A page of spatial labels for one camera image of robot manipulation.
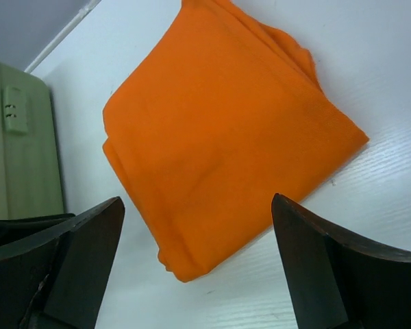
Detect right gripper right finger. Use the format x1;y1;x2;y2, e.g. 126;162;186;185
271;194;411;328

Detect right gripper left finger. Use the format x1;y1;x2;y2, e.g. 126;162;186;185
0;197;125;328

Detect orange cloth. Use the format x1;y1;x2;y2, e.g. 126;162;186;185
103;1;368;282

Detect green suitcase with blue lining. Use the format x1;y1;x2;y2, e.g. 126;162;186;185
0;62;64;220

